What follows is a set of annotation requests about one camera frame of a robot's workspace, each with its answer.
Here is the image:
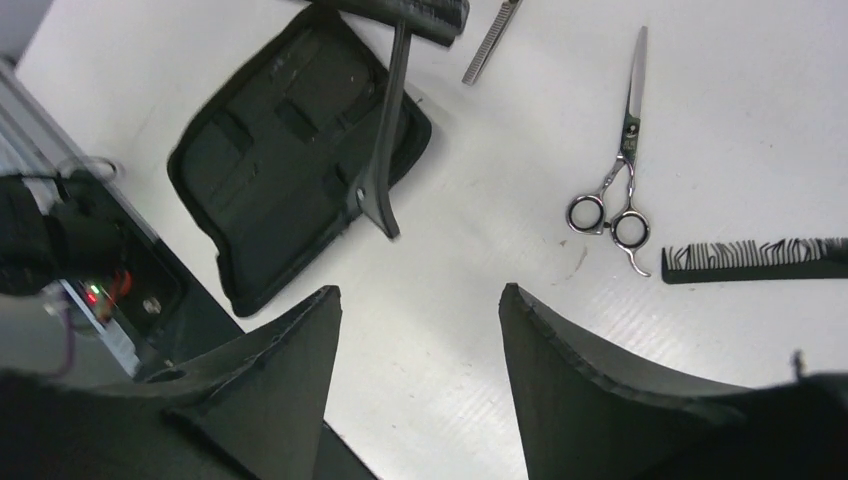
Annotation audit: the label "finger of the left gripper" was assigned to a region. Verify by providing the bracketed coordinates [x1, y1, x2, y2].
[316, 0, 470, 47]

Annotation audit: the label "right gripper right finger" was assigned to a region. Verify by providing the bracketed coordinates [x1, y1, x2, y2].
[499, 283, 847, 479]

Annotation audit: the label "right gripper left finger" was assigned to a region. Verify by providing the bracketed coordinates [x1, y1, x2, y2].
[1, 286, 372, 479]

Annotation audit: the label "black hair clip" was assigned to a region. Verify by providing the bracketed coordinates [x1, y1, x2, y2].
[353, 21, 412, 240]

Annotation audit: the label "black zip tool case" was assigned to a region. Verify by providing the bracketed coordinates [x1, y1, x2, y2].
[166, 5, 433, 318]

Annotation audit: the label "silver black hair scissors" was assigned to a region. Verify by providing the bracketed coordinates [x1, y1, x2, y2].
[565, 25, 651, 278]

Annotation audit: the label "silver thinning scissors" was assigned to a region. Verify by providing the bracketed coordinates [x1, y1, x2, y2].
[461, 0, 522, 86]

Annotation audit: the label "black comb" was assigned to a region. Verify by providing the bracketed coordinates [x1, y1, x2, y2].
[661, 237, 847, 285]

